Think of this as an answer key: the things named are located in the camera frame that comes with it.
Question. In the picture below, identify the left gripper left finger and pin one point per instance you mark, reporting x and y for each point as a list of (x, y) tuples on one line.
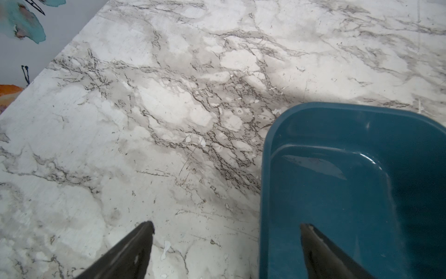
[(128, 259)]

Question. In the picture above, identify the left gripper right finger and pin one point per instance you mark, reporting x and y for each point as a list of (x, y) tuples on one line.
[(325, 260)]

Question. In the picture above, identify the teal plastic storage box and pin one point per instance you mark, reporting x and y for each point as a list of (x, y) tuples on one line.
[(373, 180)]

